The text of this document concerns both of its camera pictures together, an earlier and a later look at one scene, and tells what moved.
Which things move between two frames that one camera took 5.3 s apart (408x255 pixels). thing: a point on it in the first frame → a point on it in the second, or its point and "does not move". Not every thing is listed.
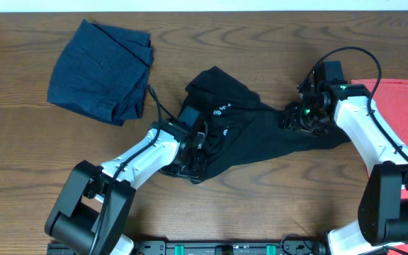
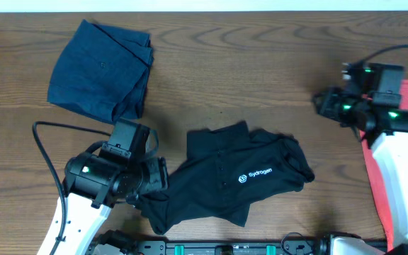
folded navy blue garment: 103,72 does not move
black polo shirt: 241,129 → 224,171
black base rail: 205,247 does not move
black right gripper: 291,117 → 326,108
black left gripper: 188,169 → 159,175
